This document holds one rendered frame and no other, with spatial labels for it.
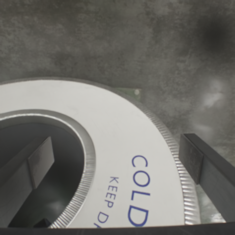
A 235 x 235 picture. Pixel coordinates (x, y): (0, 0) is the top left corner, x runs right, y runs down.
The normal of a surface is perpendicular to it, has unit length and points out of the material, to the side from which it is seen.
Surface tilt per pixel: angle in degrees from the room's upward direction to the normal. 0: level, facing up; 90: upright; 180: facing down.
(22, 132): 19
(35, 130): 6
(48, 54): 0
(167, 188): 90
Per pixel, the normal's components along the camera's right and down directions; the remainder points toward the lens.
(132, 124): 0.04, -0.76
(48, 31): -0.03, 0.65
